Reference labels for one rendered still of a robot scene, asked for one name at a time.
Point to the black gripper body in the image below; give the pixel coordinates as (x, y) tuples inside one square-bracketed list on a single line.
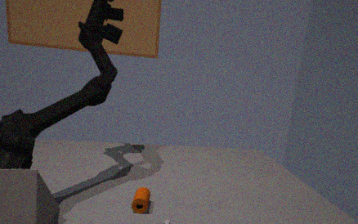
[(99, 8)]

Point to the orange knob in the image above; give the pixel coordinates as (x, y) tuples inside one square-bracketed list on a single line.
[(141, 200)]

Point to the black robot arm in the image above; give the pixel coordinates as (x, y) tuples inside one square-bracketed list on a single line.
[(18, 130)]

